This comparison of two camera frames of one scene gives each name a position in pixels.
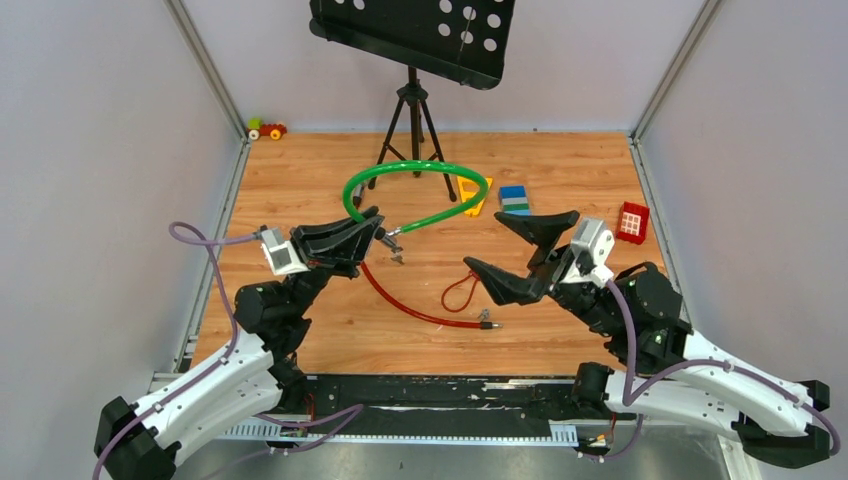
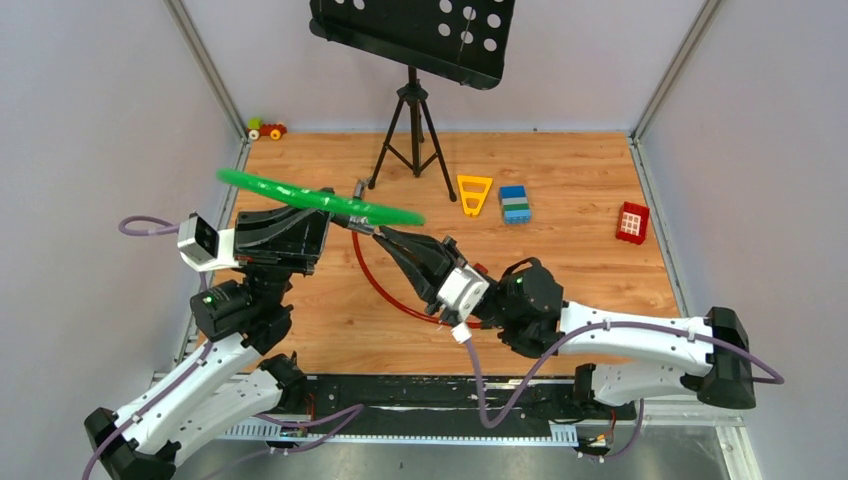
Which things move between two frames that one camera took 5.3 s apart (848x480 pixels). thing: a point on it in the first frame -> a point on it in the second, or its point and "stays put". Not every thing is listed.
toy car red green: [257, 128] stays put
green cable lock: [349, 188] -> [322, 196]
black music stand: [464, 41] stays put
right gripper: [539, 232] -> [424, 282]
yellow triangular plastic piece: [466, 195] stays put
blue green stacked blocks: [515, 200] stays put
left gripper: [337, 246] -> [289, 237]
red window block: [633, 222] stays put
